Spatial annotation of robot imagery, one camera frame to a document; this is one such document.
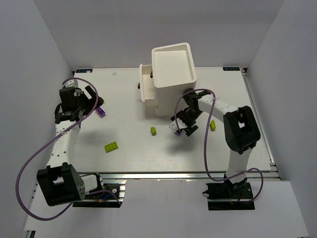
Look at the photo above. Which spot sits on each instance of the blue corner sticker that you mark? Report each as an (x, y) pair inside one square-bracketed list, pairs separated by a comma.
[(84, 70), (231, 68)]

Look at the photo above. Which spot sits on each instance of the blue corner sticker right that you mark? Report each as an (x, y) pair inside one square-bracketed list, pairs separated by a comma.
[(231, 68)]

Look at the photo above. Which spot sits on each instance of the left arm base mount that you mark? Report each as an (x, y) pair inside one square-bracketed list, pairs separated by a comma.
[(105, 199)]

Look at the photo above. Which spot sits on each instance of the blue corner sticker left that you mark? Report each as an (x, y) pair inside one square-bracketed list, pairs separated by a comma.
[(84, 70)]

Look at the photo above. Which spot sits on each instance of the aluminium table front rail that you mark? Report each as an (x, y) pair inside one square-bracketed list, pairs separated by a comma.
[(200, 175)]

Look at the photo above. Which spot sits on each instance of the purple lego brick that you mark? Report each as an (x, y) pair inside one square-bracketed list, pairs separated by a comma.
[(100, 112)]

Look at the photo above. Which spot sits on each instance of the lime long lego brick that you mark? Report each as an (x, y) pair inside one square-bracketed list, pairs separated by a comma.
[(111, 147)]

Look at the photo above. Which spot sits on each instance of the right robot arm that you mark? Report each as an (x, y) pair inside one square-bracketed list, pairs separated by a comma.
[(241, 131)]

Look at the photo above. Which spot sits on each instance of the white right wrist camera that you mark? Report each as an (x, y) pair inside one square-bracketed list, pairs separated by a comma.
[(177, 125)]

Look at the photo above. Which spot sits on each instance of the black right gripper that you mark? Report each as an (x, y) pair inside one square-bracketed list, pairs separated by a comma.
[(187, 121)]

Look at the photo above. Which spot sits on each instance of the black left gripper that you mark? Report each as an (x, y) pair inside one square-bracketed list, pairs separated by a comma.
[(87, 99)]

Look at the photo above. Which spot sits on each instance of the lime sloped lego brick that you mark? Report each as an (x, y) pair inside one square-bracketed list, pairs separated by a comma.
[(212, 125)]

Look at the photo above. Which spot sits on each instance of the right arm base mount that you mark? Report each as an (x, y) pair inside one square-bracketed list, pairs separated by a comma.
[(219, 199)]

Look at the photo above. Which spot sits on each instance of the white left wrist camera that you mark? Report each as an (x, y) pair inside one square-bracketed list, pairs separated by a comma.
[(71, 87)]

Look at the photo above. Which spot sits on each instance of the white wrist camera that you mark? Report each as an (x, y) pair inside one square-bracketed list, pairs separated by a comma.
[(71, 87), (177, 125)]

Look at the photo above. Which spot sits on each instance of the lime small lego brick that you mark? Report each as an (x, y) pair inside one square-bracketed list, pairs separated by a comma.
[(153, 131)]

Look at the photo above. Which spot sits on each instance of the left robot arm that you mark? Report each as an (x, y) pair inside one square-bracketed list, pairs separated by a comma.
[(59, 181)]

